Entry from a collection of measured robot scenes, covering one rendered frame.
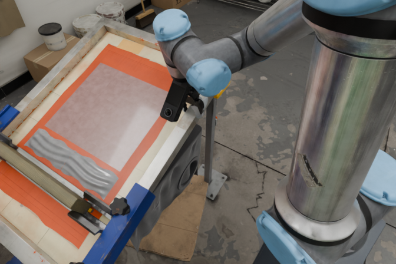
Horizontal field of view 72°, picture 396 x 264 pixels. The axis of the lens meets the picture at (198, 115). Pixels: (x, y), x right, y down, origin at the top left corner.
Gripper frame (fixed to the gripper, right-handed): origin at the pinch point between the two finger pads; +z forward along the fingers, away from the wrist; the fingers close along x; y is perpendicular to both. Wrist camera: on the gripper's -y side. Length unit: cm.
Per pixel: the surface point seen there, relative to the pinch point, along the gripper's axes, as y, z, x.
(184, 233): -29, 114, 9
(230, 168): 27, 132, 6
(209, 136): 22, 72, 14
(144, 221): -33.8, 31.7, 6.2
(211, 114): 27, 54, 14
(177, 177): -13.1, 35.7, 5.4
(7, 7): 45, 61, 223
